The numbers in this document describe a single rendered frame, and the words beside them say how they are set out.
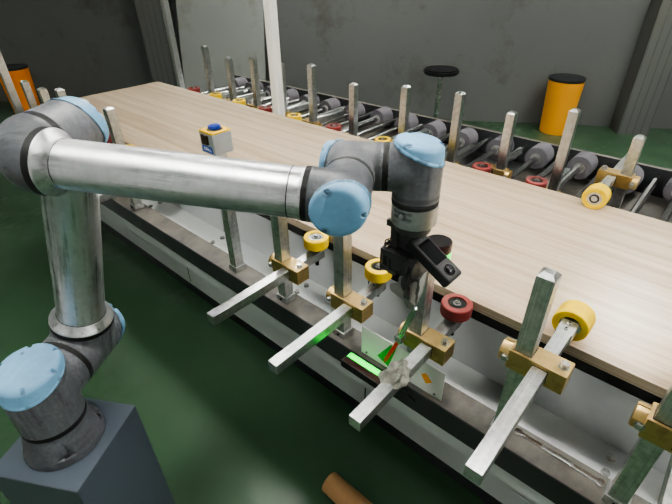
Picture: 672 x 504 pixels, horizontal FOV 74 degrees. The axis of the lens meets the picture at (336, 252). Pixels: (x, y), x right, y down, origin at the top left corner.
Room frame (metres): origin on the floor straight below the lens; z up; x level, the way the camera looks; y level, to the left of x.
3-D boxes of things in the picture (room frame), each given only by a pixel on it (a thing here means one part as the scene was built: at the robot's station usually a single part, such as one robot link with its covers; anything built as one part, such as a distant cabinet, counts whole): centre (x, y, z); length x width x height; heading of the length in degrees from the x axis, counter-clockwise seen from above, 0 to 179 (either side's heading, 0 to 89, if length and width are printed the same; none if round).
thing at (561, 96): (4.82, -2.43, 0.28); 0.38 x 0.36 x 0.57; 167
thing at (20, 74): (5.87, 3.97, 0.29); 0.36 x 0.36 x 0.57
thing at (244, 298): (1.06, 0.20, 0.84); 0.44 x 0.03 x 0.04; 138
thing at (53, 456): (0.71, 0.72, 0.65); 0.19 x 0.19 x 0.10
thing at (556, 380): (0.63, -0.40, 0.94); 0.14 x 0.06 x 0.05; 48
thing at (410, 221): (0.75, -0.15, 1.23); 0.10 x 0.09 x 0.05; 138
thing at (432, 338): (0.80, -0.22, 0.84); 0.14 x 0.06 x 0.05; 48
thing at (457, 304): (0.87, -0.31, 0.85); 0.08 x 0.08 x 0.11
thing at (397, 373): (0.68, -0.13, 0.87); 0.09 x 0.07 x 0.02; 138
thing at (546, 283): (0.65, -0.39, 0.93); 0.04 x 0.04 x 0.48; 48
